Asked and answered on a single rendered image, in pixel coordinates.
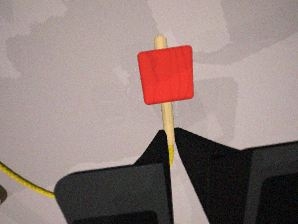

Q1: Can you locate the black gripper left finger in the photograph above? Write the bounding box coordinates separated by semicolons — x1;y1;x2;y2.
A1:
54;129;174;224

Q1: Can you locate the light wooden stick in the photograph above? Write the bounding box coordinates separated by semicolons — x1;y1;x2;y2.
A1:
0;35;175;199

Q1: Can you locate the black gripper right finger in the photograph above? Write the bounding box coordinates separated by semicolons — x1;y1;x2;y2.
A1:
174;127;298;224

